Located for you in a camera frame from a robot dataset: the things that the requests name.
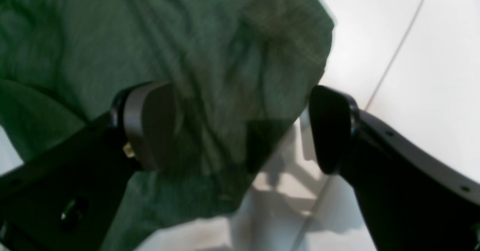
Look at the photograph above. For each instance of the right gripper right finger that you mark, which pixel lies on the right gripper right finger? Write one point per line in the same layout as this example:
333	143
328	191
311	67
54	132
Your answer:
409	200

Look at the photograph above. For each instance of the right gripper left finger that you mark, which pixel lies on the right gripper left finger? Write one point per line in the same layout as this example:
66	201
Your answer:
66	198

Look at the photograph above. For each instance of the dark green t-shirt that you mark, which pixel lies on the dark green t-shirt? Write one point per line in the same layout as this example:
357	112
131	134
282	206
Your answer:
242	73

